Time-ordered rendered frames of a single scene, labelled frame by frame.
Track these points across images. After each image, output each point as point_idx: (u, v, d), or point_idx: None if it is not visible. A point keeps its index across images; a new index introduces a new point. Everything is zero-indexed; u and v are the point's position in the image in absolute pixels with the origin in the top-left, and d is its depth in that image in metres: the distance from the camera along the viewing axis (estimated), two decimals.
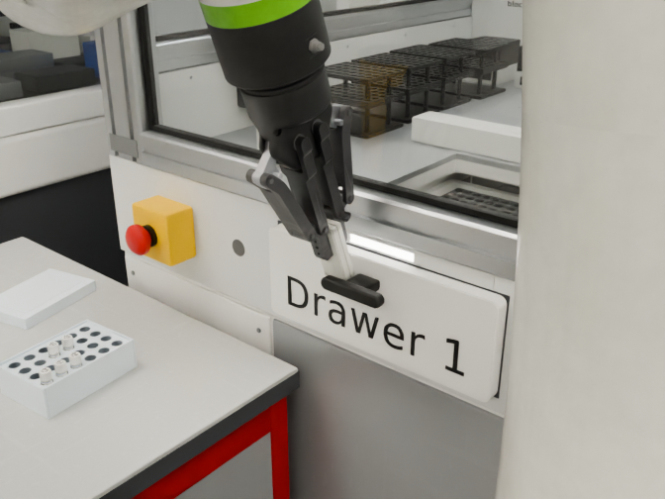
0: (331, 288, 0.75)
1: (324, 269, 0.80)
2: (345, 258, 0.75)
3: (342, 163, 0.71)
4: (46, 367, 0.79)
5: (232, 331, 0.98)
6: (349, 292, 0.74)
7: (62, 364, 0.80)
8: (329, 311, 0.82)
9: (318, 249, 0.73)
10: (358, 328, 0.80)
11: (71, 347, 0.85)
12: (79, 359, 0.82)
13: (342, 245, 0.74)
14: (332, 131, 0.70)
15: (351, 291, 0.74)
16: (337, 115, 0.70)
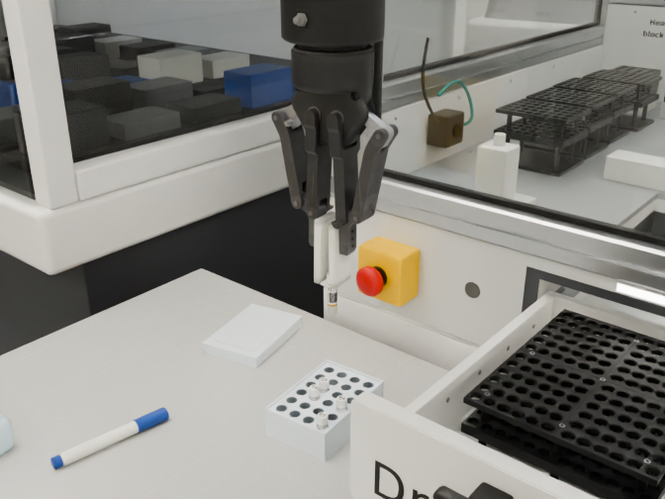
0: None
1: (428, 465, 0.61)
2: (330, 263, 0.74)
3: (358, 178, 0.69)
4: (322, 412, 0.82)
5: (451, 368, 1.01)
6: None
7: None
8: None
9: (312, 231, 0.76)
10: None
11: (328, 389, 0.88)
12: (346, 403, 0.84)
13: (329, 247, 0.73)
14: (371, 146, 0.68)
15: None
16: (376, 133, 0.67)
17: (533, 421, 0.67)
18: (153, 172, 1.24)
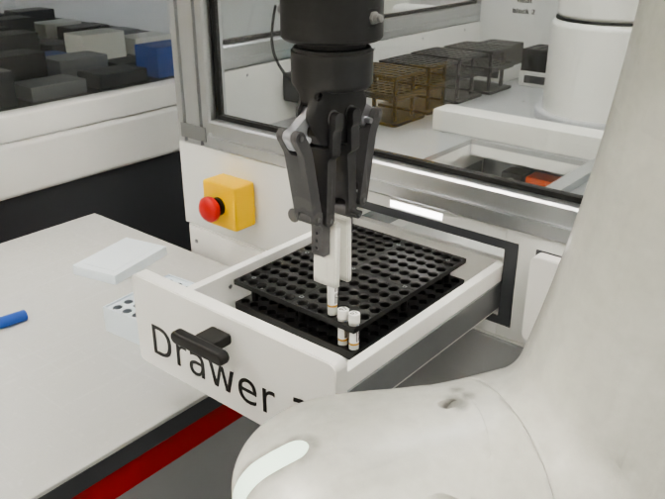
0: (179, 343, 0.72)
1: (181, 320, 0.78)
2: (347, 258, 0.75)
3: (363, 161, 0.74)
4: None
5: None
6: (195, 349, 0.71)
7: (357, 311, 0.77)
8: (190, 362, 0.79)
9: (317, 243, 0.73)
10: (217, 380, 0.77)
11: None
12: None
13: (347, 242, 0.74)
14: (360, 129, 0.74)
15: (197, 348, 0.71)
16: (368, 114, 0.73)
17: (283, 295, 0.83)
18: (50, 127, 1.41)
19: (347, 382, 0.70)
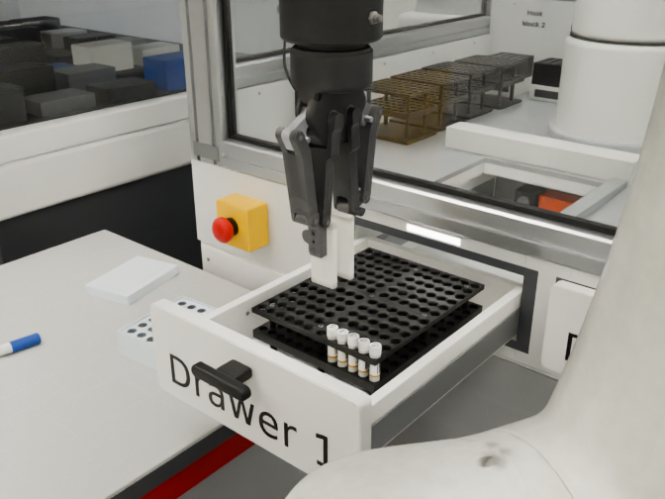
0: (200, 376, 0.72)
1: (201, 351, 0.77)
2: (349, 256, 0.76)
3: (365, 160, 0.74)
4: (328, 327, 0.79)
5: None
6: (217, 382, 0.70)
7: (379, 343, 0.76)
8: (209, 393, 0.78)
9: (314, 244, 0.73)
10: (237, 413, 0.76)
11: (356, 343, 0.78)
12: (344, 333, 0.79)
13: (350, 240, 0.75)
14: (361, 128, 0.74)
15: (219, 382, 0.70)
16: (368, 113, 0.73)
17: (302, 324, 0.83)
18: (60, 144, 1.40)
19: None
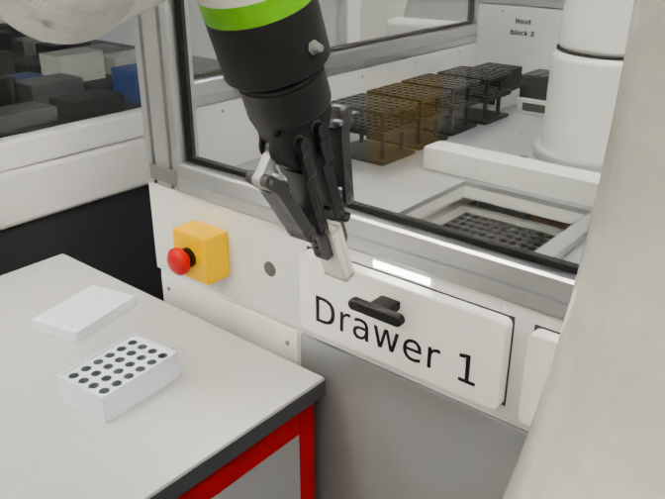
0: (356, 308, 0.85)
1: (349, 291, 0.91)
2: (345, 258, 0.75)
3: (342, 163, 0.71)
4: None
5: (262, 344, 1.08)
6: (374, 312, 0.84)
7: None
8: (353, 328, 0.92)
9: (318, 249, 0.73)
10: (380, 343, 0.90)
11: None
12: None
13: (342, 245, 0.74)
14: (332, 131, 0.70)
15: (376, 312, 0.84)
16: (337, 115, 0.70)
17: None
18: (14, 162, 1.31)
19: None
